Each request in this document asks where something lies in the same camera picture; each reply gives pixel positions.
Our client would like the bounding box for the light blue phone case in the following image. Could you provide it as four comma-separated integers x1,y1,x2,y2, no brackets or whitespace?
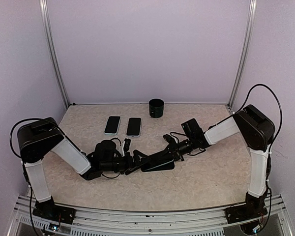
103,116,121,136

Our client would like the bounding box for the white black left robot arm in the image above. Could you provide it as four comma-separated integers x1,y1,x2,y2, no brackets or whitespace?
9,117,145,219

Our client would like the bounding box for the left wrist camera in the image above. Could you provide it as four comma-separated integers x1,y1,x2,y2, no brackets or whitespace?
122,138,131,156

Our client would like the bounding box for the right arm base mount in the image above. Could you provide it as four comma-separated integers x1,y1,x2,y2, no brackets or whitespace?
224,205,268,224

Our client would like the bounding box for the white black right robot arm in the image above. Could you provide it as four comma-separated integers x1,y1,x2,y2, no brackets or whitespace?
141,104,280,218

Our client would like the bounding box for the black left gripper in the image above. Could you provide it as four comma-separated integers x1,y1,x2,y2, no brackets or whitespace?
101,149,151,175

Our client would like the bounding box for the left aluminium frame post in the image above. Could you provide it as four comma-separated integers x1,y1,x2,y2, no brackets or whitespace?
39,0,70,109

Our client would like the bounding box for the dark green cup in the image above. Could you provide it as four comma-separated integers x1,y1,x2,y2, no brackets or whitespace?
148,98,164,118

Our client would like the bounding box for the right aluminium frame post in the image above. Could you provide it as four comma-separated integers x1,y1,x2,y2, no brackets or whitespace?
228,0,257,109

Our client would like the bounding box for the lavender phone case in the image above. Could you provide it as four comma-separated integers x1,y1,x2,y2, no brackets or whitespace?
125,117,142,138

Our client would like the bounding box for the black phone white back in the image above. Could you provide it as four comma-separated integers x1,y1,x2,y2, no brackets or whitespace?
104,116,121,135

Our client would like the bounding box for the black phone green edge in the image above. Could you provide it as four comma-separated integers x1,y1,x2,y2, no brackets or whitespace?
141,155,175,172

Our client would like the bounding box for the front aluminium rail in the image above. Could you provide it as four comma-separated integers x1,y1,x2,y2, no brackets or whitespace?
5,195,295,236

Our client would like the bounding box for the aluminium frame post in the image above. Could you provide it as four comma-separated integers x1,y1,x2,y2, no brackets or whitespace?
228,0,257,109
39,0,70,109

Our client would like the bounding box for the black phone dark edge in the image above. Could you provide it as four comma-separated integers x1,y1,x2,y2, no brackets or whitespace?
126,118,142,136

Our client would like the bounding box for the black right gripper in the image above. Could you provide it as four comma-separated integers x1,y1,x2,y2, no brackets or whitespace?
158,136,195,161

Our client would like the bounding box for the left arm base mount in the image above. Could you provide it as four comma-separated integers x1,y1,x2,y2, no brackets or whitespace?
32,202,76,225

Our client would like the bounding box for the black phone case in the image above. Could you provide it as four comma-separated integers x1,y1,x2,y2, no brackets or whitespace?
141,161,175,172

